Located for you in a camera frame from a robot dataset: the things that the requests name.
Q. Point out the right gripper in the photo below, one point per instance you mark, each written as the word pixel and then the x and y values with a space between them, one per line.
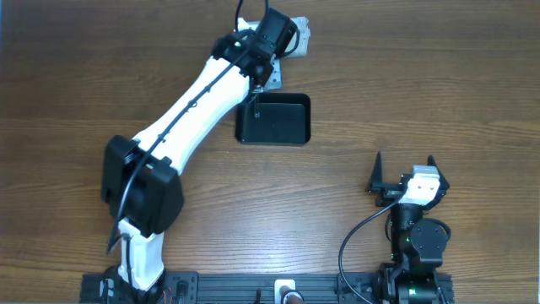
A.
pixel 386 194

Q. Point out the clear test tube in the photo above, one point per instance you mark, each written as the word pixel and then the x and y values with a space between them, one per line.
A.
pixel 256 109

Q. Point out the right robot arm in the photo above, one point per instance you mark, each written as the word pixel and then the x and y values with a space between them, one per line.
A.
pixel 422 242

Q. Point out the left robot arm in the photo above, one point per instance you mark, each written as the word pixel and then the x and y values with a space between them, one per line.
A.
pixel 202 105

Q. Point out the black tray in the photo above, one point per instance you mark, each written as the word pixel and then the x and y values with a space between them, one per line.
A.
pixel 287 126

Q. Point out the white test tube rack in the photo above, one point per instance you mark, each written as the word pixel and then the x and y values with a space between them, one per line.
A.
pixel 304 45

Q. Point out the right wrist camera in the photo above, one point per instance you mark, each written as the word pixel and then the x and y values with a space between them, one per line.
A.
pixel 422 186

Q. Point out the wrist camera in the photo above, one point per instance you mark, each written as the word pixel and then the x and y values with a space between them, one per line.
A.
pixel 276 76
pixel 422 186

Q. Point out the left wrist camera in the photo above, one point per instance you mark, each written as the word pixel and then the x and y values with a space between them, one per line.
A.
pixel 276 76

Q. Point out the mounting rail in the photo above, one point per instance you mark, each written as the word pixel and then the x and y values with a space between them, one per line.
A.
pixel 236 289

